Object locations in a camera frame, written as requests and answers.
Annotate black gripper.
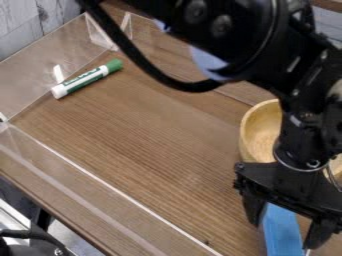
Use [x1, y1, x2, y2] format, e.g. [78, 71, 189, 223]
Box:
[234, 162, 342, 250]

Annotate blue rectangular block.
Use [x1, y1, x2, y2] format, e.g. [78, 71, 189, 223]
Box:
[262, 204, 305, 256]

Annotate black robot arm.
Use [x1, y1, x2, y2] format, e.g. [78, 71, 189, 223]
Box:
[125, 0, 342, 249]

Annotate brown wooden bowl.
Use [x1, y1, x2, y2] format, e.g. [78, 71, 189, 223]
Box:
[238, 98, 342, 183]

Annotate clear acrylic tray walls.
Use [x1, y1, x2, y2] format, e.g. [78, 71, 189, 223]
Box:
[0, 18, 269, 256]

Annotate green and white marker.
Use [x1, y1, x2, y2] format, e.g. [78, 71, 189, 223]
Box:
[51, 59, 124, 99]

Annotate black metal mount bottom left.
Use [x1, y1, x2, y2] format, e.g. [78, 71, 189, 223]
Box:
[0, 227, 78, 256]

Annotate black cable bottom left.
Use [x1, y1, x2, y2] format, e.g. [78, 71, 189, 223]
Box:
[0, 229, 69, 256]

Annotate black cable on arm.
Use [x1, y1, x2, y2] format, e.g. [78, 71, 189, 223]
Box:
[75, 0, 229, 94]

